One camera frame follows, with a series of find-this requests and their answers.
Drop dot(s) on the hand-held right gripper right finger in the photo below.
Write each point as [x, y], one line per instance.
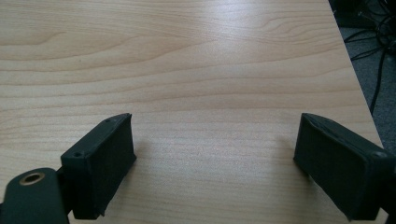
[339, 174]

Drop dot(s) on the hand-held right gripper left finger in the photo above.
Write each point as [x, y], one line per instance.
[99, 161]

